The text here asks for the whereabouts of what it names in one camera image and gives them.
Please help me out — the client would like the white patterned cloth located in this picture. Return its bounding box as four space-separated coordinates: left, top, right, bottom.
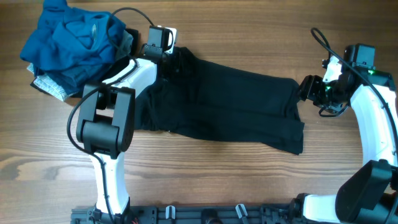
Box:
27 63 85 101

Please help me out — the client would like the grey folded garment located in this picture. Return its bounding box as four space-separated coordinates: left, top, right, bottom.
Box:
115 30 134 62

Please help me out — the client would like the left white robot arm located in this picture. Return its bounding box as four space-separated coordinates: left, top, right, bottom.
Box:
76 26 178 223

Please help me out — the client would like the black t-shirt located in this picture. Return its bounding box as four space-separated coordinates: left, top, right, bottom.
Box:
134 47 305 155

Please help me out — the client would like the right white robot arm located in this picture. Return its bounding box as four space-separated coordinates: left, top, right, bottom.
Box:
294 44 397 223

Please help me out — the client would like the blue crumpled shirt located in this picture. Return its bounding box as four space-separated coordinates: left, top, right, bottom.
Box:
20 0 126 95

